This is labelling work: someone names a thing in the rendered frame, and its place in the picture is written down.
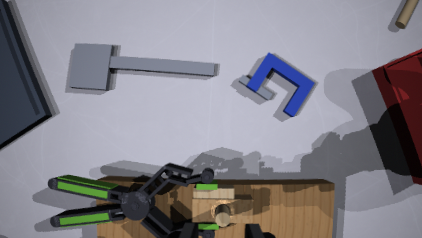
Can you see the red open tray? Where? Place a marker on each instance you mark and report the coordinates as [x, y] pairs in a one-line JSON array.
[[406, 75]]

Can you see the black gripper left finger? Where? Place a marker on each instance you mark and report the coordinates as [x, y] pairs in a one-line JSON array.
[[190, 230]]

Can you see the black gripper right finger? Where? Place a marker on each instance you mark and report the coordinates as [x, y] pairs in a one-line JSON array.
[[254, 231]]

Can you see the brown wooden bench board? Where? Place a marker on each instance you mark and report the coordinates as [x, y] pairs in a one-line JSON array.
[[289, 208]]

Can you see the dark blue-grey shallow tray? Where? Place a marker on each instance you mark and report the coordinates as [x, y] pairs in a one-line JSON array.
[[17, 93]]

